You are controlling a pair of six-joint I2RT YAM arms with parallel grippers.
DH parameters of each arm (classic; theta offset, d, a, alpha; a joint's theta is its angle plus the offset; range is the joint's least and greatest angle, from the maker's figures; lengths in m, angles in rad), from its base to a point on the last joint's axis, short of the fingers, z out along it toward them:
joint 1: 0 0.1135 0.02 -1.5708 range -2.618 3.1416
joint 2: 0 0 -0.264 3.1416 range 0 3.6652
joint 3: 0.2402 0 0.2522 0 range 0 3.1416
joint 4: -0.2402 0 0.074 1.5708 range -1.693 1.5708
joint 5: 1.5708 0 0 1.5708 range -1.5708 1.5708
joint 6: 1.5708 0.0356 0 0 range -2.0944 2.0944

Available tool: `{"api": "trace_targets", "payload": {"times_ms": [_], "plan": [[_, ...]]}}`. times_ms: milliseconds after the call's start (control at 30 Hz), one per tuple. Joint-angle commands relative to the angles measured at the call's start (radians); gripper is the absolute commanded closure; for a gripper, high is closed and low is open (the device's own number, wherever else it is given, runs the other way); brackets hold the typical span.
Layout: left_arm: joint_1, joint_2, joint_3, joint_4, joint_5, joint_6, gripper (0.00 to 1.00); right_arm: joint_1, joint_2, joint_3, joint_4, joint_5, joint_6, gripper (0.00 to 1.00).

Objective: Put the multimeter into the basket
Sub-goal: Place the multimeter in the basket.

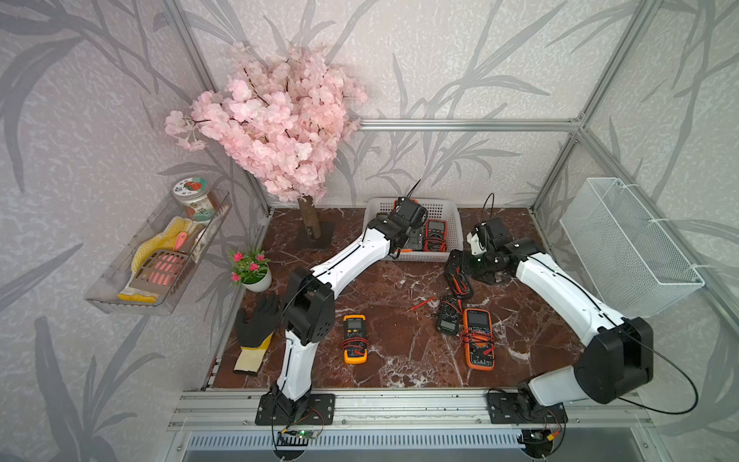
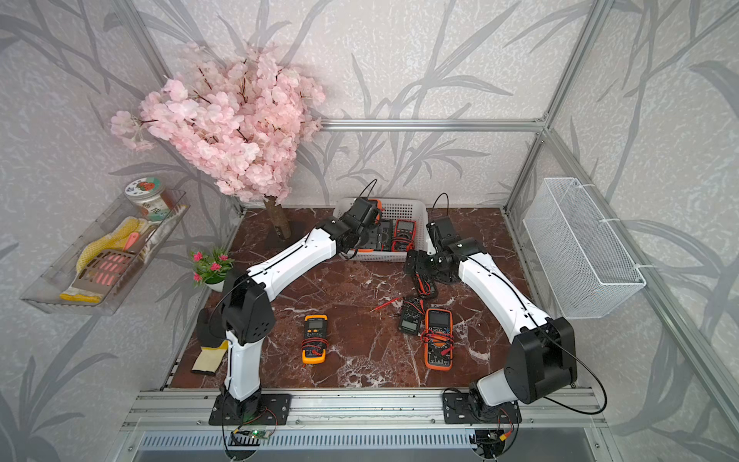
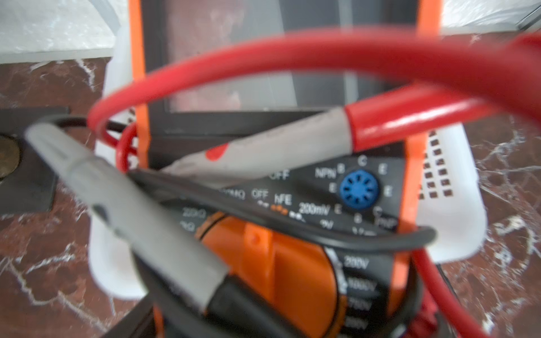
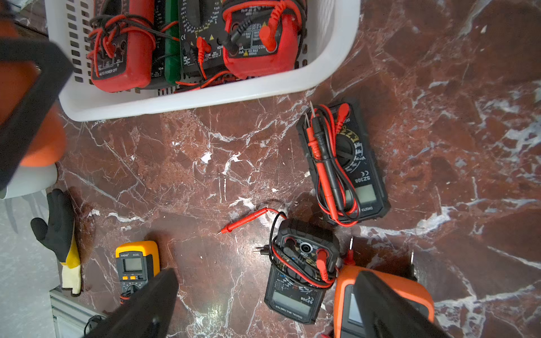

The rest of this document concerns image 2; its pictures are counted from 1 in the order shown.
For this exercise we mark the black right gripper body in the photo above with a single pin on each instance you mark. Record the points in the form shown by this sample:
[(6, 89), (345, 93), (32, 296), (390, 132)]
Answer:
[(429, 265)]

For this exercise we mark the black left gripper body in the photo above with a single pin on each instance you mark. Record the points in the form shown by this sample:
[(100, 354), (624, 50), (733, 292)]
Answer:
[(363, 237)]

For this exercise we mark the dark green multimeter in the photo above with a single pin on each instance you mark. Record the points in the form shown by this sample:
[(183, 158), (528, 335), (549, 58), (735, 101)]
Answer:
[(384, 234)]

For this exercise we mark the small red multimeter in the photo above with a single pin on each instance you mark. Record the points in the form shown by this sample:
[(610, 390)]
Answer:
[(404, 236)]

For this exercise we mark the orange Victor multimeter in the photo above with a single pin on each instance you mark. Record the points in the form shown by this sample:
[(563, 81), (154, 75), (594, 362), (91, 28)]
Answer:
[(371, 239)]

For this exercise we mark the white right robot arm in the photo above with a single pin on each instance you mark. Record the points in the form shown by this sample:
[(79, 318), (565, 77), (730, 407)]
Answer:
[(541, 359)]

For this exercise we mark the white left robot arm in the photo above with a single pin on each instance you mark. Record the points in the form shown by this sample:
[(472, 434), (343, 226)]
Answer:
[(247, 306)]

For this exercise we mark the slim black multimeter with probes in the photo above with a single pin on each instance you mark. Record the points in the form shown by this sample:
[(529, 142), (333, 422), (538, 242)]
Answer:
[(425, 287)]

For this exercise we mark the white plastic perforated basket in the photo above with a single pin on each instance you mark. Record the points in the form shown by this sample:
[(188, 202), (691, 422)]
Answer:
[(394, 209)]

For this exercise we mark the small black multimeter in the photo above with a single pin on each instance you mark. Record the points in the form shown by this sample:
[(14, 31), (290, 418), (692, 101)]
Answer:
[(412, 316)]

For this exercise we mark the orange multimeter front right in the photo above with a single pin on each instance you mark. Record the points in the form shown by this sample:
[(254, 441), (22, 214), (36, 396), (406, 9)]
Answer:
[(438, 339)]

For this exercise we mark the yellow Aneng multimeter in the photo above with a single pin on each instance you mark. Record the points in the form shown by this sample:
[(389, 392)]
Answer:
[(315, 340)]

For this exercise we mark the loose red test probe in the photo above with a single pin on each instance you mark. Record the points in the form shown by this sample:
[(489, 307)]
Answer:
[(391, 304)]

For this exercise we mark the small potted pink flowers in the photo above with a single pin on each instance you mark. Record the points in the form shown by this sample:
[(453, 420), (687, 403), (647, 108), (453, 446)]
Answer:
[(211, 268)]

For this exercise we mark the pink cherry blossom tree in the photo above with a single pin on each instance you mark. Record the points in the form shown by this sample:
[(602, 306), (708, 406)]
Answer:
[(240, 121)]

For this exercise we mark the black yellow work glove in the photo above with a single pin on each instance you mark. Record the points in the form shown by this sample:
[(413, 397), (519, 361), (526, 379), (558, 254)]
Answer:
[(210, 334)]

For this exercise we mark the jar with strawberry lid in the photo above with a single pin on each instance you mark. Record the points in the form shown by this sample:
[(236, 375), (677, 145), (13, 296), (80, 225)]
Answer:
[(150, 195)]

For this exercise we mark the pink brown grater tool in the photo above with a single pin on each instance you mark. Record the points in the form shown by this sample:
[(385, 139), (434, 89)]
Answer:
[(105, 270)]

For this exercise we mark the white wire mesh basket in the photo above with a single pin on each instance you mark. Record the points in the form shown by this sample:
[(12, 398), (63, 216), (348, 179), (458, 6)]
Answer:
[(587, 266)]

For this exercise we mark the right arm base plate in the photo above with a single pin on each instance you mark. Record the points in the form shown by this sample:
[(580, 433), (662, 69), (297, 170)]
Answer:
[(467, 408)]

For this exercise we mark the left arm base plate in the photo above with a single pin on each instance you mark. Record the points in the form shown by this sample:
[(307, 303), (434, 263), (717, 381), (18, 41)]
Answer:
[(260, 409)]

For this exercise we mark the clear acrylic wall shelf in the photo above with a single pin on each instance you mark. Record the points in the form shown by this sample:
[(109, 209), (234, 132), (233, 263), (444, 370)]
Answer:
[(52, 292)]

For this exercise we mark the aluminium front rail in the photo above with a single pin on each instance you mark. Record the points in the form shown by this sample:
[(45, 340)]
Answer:
[(380, 408)]

